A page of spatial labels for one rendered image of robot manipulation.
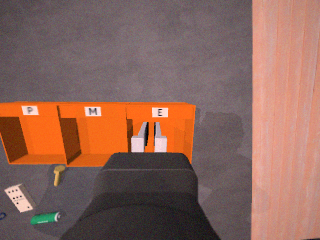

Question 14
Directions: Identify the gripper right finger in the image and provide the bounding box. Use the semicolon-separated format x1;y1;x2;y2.
154;122;167;152

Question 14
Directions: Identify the orange three-compartment bin rack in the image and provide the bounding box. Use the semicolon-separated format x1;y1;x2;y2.
0;102;195;167

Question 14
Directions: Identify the white domino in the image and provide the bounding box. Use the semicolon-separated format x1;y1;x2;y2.
5;184;36;212

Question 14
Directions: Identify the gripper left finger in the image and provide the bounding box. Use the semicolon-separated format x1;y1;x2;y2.
131;122;149;152

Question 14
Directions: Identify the green aa battery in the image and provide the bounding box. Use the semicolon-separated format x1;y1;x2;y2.
30;211;63;225

